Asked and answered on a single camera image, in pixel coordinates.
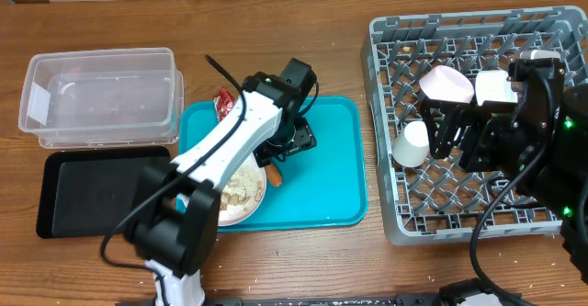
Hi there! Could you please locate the pink bowl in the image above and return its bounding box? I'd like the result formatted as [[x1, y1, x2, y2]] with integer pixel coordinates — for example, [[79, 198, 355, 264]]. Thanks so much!
[[418, 65, 474, 103]]

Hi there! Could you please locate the white paper cup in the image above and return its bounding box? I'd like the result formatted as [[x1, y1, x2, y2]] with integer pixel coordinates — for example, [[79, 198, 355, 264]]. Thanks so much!
[[392, 120, 429, 167]]

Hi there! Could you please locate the orange carrot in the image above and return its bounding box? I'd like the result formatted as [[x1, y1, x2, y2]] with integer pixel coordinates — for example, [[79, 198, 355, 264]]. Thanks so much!
[[265, 164, 283, 187]]

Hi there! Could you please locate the white bowl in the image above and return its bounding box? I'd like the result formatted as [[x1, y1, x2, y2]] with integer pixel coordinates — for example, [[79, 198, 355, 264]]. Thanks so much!
[[475, 70, 518, 106]]

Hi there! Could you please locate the red snack wrapper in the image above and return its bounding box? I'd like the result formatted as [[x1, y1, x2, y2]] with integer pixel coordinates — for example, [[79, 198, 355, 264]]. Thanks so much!
[[213, 87, 235, 122]]

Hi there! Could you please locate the white plate with food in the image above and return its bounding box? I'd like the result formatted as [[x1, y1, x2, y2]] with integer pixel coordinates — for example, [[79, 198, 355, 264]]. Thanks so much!
[[218, 154, 267, 227]]

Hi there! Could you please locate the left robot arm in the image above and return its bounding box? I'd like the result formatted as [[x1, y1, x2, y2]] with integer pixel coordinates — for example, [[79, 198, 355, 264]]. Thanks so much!
[[122, 59, 318, 305]]

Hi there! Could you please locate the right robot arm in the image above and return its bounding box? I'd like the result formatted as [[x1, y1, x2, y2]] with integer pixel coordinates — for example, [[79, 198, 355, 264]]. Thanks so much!
[[419, 52, 587, 276]]

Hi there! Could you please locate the grey dishwasher rack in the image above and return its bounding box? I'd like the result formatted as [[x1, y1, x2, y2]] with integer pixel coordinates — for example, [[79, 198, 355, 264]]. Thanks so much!
[[360, 6, 587, 245]]

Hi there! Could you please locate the teal plastic tray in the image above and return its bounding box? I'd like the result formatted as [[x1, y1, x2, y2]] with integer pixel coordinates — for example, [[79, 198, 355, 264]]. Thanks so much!
[[175, 95, 369, 234]]

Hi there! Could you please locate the clear plastic bin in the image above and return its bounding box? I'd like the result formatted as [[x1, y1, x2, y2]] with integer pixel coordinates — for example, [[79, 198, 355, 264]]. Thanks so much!
[[18, 47, 184, 149]]

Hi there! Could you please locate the black tray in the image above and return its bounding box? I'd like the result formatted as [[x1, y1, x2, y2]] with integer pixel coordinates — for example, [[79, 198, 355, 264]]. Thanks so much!
[[36, 146, 170, 239]]

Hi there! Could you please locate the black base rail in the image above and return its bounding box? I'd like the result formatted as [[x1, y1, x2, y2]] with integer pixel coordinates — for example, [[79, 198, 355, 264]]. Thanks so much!
[[114, 278, 525, 306]]

